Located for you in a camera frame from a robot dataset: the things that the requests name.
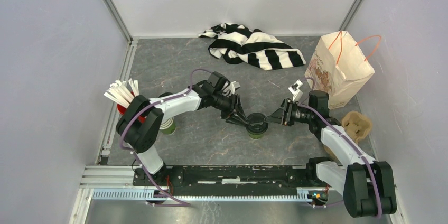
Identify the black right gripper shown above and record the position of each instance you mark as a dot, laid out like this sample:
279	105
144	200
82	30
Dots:
282	115

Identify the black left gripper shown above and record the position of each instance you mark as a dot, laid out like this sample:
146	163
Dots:
234	102

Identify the black plastic cup lid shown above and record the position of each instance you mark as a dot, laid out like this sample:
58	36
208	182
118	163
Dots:
257	122

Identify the green paper coffee cup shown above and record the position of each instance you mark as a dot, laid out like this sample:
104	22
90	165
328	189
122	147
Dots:
256	135

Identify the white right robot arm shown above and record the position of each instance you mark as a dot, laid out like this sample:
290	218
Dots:
366	185

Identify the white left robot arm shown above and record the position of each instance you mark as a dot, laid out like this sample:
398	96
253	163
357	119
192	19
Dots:
140	124

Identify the brown paper takeout bag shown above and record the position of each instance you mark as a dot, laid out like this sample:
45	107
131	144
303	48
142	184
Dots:
339	67

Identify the stack of green paper cups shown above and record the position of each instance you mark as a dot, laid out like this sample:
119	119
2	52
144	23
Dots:
168	127

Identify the black white striped cloth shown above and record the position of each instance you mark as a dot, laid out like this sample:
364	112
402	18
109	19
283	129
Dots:
236	44

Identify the brown pulp cup carrier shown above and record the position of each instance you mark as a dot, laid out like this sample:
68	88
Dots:
356	125

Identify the white wrapped straw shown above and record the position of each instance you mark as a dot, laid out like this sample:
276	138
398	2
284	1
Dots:
120	86
118	98
134	87

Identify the red cup straw holder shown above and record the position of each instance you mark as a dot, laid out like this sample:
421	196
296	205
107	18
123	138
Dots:
122	110

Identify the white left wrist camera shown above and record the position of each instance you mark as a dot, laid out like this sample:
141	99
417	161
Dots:
231	88

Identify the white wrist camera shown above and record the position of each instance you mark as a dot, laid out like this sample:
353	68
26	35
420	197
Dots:
295	90
231	88

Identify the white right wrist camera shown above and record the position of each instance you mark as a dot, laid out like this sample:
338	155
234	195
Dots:
295	90

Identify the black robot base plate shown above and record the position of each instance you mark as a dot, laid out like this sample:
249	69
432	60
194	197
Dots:
234	180

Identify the white slotted cable duct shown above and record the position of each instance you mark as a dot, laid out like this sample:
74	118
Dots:
152	195

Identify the aluminium frame rail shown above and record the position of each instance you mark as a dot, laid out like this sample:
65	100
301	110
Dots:
100	173

